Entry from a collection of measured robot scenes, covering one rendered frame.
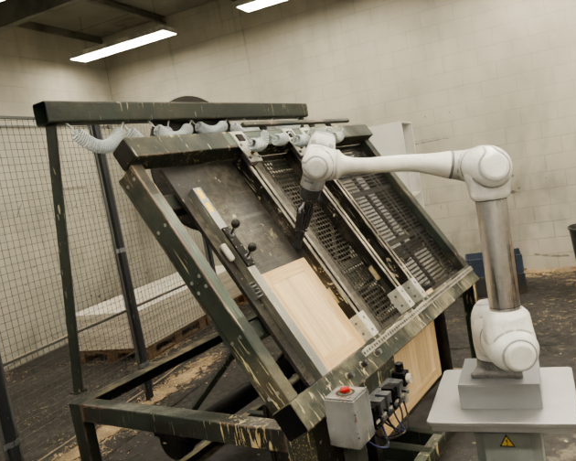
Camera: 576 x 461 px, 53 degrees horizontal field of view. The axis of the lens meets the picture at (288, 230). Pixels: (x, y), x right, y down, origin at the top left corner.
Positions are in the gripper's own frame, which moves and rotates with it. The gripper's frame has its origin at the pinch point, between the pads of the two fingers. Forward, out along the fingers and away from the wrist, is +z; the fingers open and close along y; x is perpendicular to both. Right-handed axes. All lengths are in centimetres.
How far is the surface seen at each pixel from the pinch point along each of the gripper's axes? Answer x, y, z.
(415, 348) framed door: 37, -133, 82
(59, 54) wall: -590, -427, 7
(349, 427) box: 45, 27, 47
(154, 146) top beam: -70, 5, -17
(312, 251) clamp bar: -10, -46, 18
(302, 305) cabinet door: 0.4, -21.8, 35.0
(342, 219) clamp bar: -15, -92, 11
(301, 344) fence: 11.1, -2.1, 41.6
